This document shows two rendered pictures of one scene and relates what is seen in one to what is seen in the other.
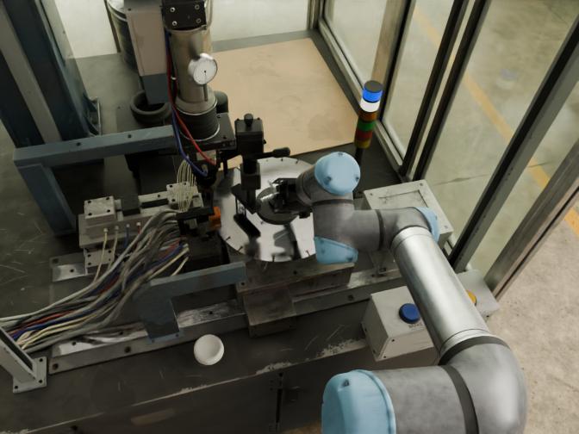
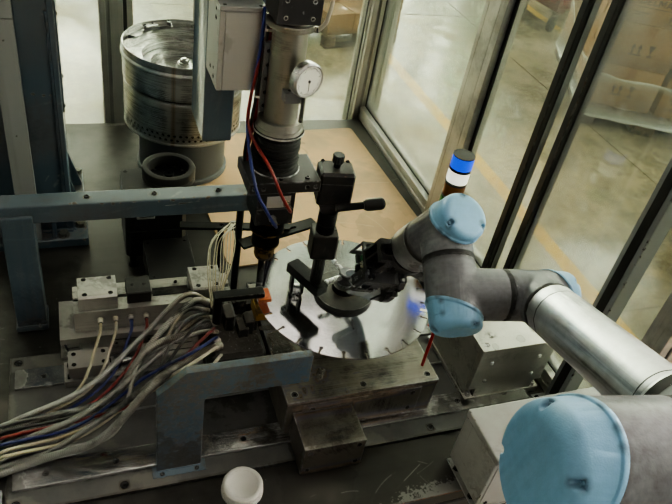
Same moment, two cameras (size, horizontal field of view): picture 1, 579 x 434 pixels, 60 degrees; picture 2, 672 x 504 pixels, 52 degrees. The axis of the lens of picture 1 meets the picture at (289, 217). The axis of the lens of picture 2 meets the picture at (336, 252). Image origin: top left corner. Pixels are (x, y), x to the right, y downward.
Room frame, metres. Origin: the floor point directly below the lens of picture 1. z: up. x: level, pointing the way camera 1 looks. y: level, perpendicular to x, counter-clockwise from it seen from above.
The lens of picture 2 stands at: (-0.18, 0.18, 1.81)
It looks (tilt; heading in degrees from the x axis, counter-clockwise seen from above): 38 degrees down; 353
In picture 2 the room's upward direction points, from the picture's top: 12 degrees clockwise
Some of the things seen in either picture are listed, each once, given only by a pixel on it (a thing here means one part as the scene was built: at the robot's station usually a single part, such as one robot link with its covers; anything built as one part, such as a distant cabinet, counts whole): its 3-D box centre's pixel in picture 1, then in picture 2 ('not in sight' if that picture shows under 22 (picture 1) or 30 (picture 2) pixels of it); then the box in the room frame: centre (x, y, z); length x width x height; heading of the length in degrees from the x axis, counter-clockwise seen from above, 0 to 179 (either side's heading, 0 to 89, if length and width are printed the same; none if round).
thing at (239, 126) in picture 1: (249, 153); (329, 207); (0.73, 0.09, 1.17); 0.06 x 0.05 x 0.20; 99
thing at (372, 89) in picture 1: (372, 90); (462, 161); (1.00, -0.18, 1.14); 0.05 x 0.04 x 0.03; 18
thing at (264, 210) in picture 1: (277, 201); (344, 288); (0.78, 0.03, 0.96); 0.11 x 0.11 x 0.03
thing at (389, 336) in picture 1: (426, 315); (537, 446); (0.57, -0.35, 0.82); 0.28 x 0.11 x 0.15; 108
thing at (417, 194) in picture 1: (401, 227); (490, 340); (0.83, -0.31, 0.82); 0.18 x 0.18 x 0.15; 18
